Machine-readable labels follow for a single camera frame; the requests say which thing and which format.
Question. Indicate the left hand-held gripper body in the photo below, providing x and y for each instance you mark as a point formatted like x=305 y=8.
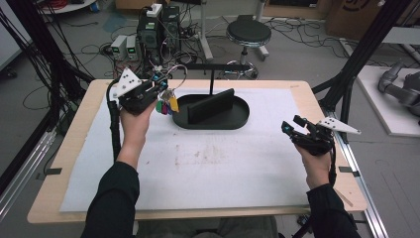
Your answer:
x=135 y=99

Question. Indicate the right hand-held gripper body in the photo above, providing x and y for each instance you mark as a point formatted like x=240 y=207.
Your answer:
x=317 y=142

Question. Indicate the black wallet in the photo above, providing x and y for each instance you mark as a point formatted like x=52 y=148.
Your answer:
x=211 y=105

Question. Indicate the black oval tray with hanger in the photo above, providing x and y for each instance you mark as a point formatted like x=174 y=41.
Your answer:
x=231 y=117

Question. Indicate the person's right hand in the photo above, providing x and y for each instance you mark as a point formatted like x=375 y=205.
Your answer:
x=317 y=170

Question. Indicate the person's left hand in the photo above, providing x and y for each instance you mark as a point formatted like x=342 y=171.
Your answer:
x=135 y=129

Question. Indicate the black computer tower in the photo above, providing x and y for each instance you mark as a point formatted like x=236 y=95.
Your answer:
x=171 y=23
x=149 y=39

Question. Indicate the grey bench power supply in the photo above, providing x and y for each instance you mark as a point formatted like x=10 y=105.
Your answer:
x=132 y=48
x=119 y=46

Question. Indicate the black tape strip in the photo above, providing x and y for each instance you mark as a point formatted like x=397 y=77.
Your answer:
x=348 y=171
x=52 y=171

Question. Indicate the white metal stand leg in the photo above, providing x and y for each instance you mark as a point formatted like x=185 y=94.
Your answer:
x=204 y=33

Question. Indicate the white power adapter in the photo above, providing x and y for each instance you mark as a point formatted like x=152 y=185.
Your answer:
x=154 y=10

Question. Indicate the white floor board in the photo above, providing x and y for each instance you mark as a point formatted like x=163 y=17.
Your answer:
x=379 y=109

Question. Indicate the white table mat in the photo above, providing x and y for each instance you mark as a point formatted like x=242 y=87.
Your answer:
x=198 y=178

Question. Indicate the black round stool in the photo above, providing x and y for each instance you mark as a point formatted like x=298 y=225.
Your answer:
x=248 y=32

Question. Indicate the cardboard box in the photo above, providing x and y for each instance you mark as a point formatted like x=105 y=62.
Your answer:
x=350 y=16

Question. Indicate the aluminium rail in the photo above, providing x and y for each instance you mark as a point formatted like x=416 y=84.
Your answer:
x=23 y=172
x=360 y=185

